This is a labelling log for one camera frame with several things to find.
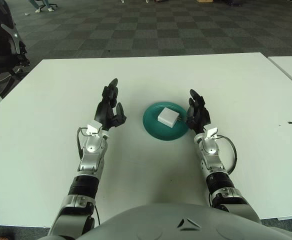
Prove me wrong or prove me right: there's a rolling chair base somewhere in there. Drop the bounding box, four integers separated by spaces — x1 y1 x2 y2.
35 0 59 10

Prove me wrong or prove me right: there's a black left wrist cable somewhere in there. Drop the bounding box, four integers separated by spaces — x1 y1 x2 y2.
76 126 90 161

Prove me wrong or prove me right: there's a grey robot torso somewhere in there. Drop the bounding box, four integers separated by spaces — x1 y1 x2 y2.
38 202 292 240

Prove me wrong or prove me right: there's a seated person in jeans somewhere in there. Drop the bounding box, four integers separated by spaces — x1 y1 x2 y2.
28 0 56 13

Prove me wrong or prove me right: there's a black left elbow cable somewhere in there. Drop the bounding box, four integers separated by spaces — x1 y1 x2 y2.
93 204 102 226

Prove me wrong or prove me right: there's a teal round plate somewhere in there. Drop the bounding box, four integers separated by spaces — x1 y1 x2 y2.
142 101 191 143

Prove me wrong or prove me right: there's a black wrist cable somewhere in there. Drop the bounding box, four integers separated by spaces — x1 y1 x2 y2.
76 126 90 161
217 134 238 175

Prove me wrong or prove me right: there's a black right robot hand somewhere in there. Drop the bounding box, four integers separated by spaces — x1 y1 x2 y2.
185 88 212 135

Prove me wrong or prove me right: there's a black grey office chair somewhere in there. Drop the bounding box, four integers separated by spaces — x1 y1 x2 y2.
0 0 32 100

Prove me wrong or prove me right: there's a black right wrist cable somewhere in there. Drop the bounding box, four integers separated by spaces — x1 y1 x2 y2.
217 134 238 175

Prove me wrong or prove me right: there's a white charger block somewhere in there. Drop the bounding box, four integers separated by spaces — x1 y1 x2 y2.
157 107 182 127

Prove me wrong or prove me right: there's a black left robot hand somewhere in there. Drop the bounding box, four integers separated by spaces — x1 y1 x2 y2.
93 78 127 132

